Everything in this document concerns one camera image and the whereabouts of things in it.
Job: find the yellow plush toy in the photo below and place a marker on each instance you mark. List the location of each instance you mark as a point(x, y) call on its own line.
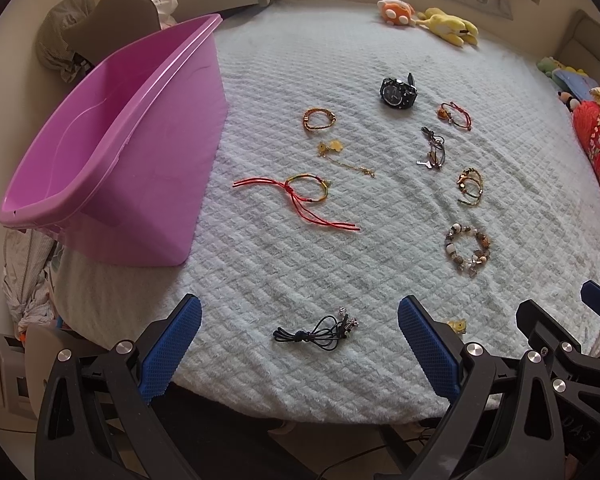
point(448, 27)

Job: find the grey garment on chair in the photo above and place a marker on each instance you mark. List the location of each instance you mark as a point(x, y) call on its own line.
point(51, 49)

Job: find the pile of grey clothes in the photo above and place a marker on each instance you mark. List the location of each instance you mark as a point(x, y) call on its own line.
point(27, 279)

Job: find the white quilted bed blanket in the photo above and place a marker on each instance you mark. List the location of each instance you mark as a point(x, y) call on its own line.
point(325, 207)

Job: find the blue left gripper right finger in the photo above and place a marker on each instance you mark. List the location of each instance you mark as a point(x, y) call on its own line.
point(435, 345)

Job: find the pink plastic tub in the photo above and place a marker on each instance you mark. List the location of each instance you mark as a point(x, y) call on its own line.
point(119, 170)

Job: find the black wrist watch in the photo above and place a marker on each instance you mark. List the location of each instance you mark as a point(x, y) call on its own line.
point(398, 94)

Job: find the small panda plush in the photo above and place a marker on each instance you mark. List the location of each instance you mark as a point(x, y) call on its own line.
point(569, 100)

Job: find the green blue plush toys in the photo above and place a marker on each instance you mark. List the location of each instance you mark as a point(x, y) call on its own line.
point(566, 77)

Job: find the grey brown chair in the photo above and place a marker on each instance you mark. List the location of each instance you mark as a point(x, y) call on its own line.
point(112, 25)

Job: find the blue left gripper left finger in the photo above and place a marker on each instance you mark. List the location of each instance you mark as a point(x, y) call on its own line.
point(163, 345)

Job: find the small yellow charm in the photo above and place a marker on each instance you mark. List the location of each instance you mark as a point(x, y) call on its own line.
point(459, 326)

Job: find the orange white plush toy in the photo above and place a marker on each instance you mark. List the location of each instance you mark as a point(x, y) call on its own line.
point(396, 12)

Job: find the white plastic bag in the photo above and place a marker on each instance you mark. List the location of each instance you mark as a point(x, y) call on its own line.
point(165, 9)

